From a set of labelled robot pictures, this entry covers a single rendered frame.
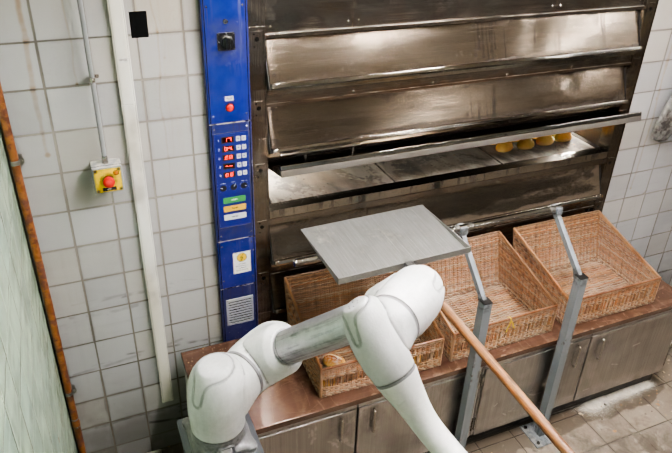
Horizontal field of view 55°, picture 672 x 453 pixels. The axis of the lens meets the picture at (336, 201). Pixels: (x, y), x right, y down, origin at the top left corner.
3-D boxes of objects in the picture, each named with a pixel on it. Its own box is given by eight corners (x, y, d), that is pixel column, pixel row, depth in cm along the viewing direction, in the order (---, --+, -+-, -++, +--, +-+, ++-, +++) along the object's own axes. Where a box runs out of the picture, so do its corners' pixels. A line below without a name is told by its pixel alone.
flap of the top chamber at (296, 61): (268, 89, 238) (261, 34, 234) (634, 50, 301) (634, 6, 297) (272, 89, 234) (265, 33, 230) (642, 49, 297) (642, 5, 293)
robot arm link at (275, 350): (210, 358, 191) (257, 319, 208) (240, 403, 192) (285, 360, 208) (392, 284, 140) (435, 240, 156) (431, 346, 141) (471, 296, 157)
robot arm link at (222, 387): (177, 427, 181) (169, 369, 171) (220, 388, 195) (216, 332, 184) (220, 454, 174) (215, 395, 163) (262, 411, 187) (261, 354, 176)
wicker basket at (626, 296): (502, 271, 336) (510, 226, 322) (587, 251, 355) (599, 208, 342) (563, 329, 297) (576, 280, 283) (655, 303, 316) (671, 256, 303)
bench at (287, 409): (189, 440, 307) (179, 347, 278) (587, 323, 392) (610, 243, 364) (218, 544, 262) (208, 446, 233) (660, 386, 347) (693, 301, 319)
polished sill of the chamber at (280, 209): (265, 212, 271) (264, 204, 269) (598, 153, 334) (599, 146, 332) (269, 219, 266) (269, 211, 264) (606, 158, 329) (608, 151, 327)
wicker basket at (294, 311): (281, 324, 293) (281, 275, 280) (393, 299, 312) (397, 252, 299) (318, 401, 254) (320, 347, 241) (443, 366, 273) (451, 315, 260)
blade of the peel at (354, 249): (470, 252, 244) (471, 246, 243) (338, 285, 224) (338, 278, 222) (422, 204, 272) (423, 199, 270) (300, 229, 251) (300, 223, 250)
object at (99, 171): (93, 186, 230) (89, 160, 225) (122, 181, 233) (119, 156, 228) (95, 195, 224) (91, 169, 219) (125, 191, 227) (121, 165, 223)
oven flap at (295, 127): (270, 153, 251) (263, 102, 247) (621, 103, 314) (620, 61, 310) (273, 154, 247) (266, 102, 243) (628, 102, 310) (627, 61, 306)
